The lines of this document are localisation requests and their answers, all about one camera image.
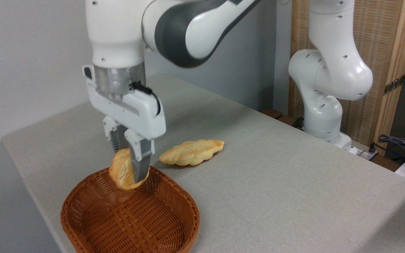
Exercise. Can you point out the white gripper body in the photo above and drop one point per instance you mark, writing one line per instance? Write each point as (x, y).
(139, 114)

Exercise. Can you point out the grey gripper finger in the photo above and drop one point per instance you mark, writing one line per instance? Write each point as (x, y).
(118, 138)
(142, 161)

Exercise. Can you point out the round golden bread roll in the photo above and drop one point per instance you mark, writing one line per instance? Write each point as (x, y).
(123, 170)

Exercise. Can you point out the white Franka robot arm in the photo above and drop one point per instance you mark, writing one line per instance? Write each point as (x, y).
(118, 31)

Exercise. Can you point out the long braided bread loaf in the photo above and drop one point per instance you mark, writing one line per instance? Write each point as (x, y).
(192, 153)

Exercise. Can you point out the brown woven wicker basket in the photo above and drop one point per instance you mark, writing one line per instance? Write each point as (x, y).
(135, 218)

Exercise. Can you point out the brown wooden block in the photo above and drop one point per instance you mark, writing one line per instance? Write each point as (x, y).
(276, 114)

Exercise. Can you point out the wooden woven folding screen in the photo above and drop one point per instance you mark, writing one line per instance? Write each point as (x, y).
(381, 52)

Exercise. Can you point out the metal screen hinge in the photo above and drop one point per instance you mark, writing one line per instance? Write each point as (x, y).
(394, 85)

